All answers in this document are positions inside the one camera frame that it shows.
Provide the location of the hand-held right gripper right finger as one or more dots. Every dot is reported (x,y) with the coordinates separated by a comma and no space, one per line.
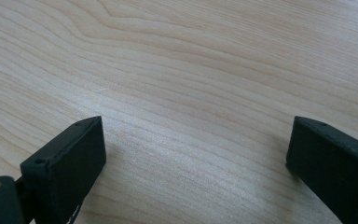
(332,165)

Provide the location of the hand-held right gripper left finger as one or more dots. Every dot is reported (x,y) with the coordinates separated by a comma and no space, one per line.
(65,168)

